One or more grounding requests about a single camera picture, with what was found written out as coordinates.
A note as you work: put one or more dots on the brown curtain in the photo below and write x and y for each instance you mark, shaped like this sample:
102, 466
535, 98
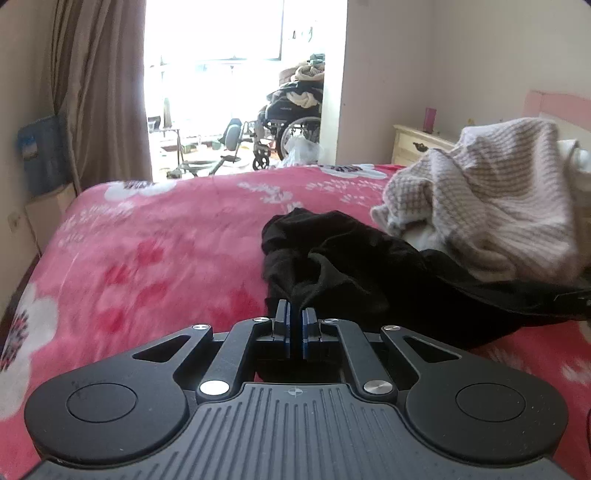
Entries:
96, 64

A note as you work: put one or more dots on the wheelchair with clothes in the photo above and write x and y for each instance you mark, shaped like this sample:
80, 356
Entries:
293, 110

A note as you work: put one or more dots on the pink cup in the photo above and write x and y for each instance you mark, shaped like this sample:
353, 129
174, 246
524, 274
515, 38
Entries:
429, 120

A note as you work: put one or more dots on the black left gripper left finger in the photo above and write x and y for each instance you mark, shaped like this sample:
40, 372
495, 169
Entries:
129, 405

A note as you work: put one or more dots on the blue box by wall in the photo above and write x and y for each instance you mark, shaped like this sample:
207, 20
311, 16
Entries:
45, 162

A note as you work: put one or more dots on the pink headboard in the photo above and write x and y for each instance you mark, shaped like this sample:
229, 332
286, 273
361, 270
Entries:
572, 109

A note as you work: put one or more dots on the cream wooden nightstand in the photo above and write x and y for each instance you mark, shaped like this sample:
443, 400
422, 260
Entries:
410, 145

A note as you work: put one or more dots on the white plastic bag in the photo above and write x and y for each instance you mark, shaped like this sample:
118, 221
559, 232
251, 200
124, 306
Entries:
302, 152

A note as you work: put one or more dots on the pink floral fleece blanket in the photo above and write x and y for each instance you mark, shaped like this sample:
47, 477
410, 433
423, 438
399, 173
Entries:
133, 261

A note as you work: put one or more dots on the cardboard box by wall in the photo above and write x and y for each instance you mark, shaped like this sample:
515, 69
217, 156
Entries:
45, 213

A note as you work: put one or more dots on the black garment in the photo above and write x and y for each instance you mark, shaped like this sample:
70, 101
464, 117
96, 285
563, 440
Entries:
345, 269

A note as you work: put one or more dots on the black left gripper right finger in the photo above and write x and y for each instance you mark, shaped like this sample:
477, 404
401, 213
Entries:
462, 405

